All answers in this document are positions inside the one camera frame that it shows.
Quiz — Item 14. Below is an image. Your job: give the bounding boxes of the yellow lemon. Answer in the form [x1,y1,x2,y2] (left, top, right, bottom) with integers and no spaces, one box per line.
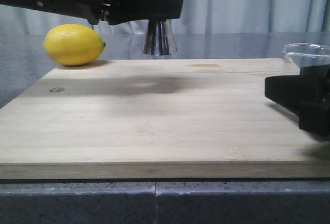
[43,24,106,66]

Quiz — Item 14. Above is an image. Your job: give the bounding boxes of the light wooden cutting board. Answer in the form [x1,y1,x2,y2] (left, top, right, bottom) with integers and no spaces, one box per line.
[1,58,329,180]

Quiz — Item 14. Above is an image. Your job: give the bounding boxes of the steel double jigger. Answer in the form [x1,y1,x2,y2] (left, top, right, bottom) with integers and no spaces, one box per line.
[141,0,179,55]

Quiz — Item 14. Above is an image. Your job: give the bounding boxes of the clear glass measuring cup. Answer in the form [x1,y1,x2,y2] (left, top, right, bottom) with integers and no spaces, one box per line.
[283,43,329,69]

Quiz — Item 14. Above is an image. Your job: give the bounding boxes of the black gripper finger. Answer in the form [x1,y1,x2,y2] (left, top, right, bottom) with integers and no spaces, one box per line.
[102,0,184,25]
[265,65,329,136]

